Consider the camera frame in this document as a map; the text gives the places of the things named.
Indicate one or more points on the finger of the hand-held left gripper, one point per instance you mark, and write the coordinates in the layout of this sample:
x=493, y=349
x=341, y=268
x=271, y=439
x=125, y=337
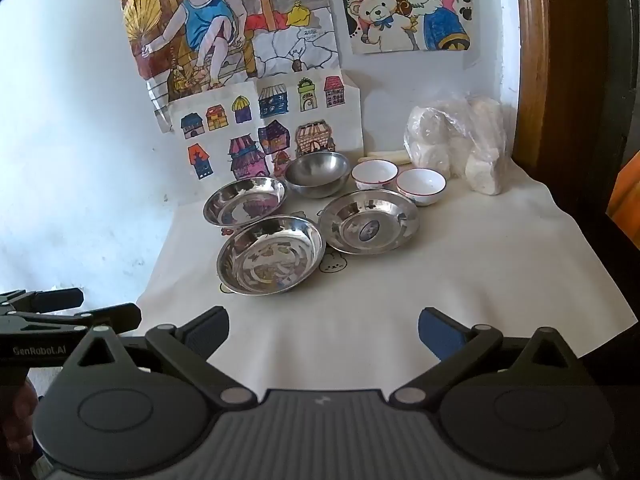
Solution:
x=115, y=317
x=55, y=300

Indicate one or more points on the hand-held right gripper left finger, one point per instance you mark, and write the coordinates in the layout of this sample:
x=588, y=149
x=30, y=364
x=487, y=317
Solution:
x=207, y=329

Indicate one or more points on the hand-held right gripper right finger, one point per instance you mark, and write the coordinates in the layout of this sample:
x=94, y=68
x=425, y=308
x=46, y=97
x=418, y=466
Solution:
x=440, y=332

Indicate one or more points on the steel plate with blue sticker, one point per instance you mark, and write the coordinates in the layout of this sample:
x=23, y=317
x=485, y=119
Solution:
x=350, y=220

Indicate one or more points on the white bowl with red rim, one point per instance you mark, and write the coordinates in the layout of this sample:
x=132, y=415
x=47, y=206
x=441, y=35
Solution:
x=374, y=172
x=421, y=184

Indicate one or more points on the steel bowl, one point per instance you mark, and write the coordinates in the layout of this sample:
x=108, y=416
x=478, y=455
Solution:
x=317, y=174

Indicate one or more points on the white printed tablecloth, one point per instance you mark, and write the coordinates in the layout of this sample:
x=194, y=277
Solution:
x=350, y=305

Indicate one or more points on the coloured houses drawing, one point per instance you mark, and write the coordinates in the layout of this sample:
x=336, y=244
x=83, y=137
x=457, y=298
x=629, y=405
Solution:
x=220, y=140

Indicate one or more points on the plastic bag of white rolls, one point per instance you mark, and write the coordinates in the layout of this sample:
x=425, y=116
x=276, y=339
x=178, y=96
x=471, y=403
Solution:
x=450, y=130

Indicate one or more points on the orange object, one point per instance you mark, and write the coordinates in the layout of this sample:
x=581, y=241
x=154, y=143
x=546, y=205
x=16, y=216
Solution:
x=625, y=210

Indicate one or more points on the coloured child drawing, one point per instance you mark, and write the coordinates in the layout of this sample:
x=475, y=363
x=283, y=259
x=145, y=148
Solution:
x=280, y=50

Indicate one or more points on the coloured teddy bear drawing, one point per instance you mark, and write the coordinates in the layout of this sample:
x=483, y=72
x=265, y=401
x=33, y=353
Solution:
x=395, y=15

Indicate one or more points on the wooden door frame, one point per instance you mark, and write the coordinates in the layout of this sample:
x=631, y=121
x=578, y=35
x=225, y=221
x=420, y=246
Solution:
x=560, y=60

